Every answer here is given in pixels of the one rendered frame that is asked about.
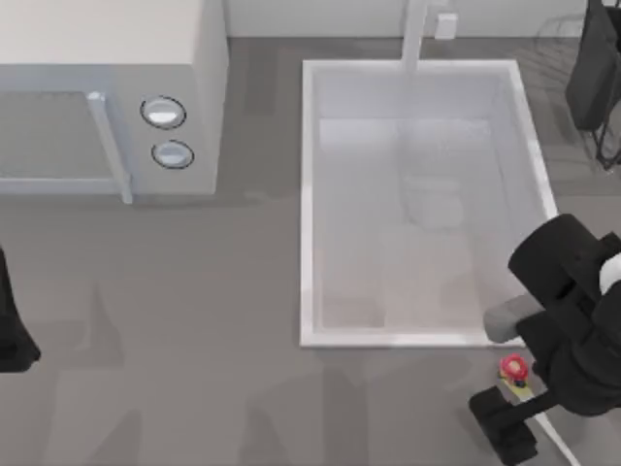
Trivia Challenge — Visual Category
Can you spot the white bottle with red cap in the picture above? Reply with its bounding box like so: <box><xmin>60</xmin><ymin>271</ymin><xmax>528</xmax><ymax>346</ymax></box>
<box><xmin>498</xmin><ymin>353</ymin><xmax>583</xmax><ymax>466</ymax></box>

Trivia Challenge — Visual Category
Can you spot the white sink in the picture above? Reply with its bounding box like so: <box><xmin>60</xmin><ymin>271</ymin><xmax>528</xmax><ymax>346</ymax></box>
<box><xmin>298</xmin><ymin>58</ymin><xmax>560</xmax><ymax>350</ymax></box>

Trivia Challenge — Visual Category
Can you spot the microwave door handle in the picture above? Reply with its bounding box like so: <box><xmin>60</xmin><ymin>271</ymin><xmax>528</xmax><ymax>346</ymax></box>
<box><xmin>86</xmin><ymin>90</ymin><xmax>134</xmax><ymax>205</ymax></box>

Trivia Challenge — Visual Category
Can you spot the large microwave knob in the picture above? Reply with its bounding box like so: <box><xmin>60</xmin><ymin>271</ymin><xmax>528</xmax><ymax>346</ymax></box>
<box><xmin>139</xmin><ymin>95</ymin><xmax>188</xmax><ymax>131</ymax></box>

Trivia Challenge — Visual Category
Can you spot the black chair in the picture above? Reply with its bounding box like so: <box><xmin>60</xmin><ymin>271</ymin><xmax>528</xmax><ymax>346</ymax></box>
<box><xmin>564</xmin><ymin>0</ymin><xmax>621</xmax><ymax>170</ymax></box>

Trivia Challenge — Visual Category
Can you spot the white wall socket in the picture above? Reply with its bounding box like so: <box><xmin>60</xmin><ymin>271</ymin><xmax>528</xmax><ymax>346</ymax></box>
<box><xmin>435</xmin><ymin>13</ymin><xmax>458</xmax><ymax>41</ymax></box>

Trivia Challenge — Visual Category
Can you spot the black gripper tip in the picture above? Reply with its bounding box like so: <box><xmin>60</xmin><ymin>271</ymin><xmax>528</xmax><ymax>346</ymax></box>
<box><xmin>0</xmin><ymin>247</ymin><xmax>43</xmax><ymax>375</ymax></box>

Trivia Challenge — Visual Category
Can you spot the tall white tap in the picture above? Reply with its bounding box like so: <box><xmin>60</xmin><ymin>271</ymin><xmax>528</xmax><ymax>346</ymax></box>
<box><xmin>401</xmin><ymin>0</ymin><xmax>430</xmax><ymax>74</ymax></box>

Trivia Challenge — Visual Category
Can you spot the pale microwave oven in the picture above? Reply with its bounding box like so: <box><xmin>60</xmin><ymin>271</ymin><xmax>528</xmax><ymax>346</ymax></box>
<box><xmin>0</xmin><ymin>0</ymin><xmax>230</xmax><ymax>206</ymax></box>

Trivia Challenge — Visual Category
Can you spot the small microwave knob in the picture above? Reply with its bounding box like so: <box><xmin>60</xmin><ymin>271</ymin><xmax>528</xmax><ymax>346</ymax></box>
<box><xmin>150</xmin><ymin>139</ymin><xmax>196</xmax><ymax>171</ymax></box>

